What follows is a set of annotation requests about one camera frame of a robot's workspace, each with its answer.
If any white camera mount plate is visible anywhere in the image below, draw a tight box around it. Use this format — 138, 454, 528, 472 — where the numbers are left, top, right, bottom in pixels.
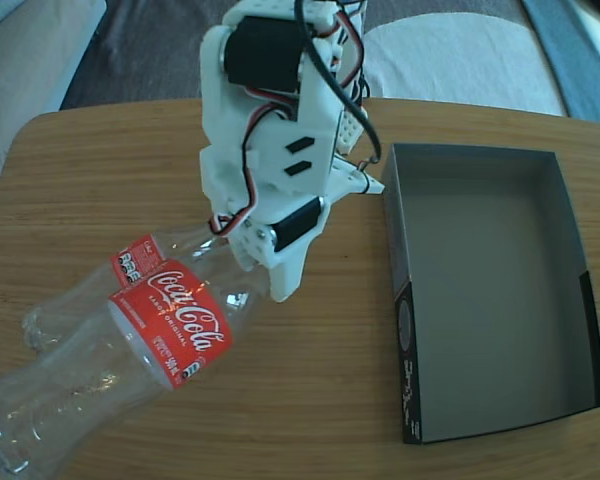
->
328, 154, 385, 202

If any large clear cola bottle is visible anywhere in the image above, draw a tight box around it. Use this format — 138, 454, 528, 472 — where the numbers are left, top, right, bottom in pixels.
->
0, 254, 274, 476

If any blue grey fabric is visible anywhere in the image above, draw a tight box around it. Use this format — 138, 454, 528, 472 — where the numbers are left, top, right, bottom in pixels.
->
522, 0, 600, 126

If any small clear cola bottle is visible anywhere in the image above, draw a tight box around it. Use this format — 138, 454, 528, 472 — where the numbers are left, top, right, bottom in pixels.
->
20, 225, 231, 354

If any white cushion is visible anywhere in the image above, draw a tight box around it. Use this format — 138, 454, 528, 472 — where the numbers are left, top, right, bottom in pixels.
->
362, 12, 566, 117

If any grey cardboard box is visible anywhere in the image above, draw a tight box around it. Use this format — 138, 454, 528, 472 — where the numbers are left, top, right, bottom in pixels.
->
382, 143, 600, 446

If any black camera cable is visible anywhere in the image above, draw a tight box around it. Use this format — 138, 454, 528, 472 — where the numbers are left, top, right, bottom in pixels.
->
293, 0, 382, 167

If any light fabric sofa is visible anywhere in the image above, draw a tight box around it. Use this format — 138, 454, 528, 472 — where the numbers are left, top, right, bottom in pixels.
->
0, 0, 109, 251

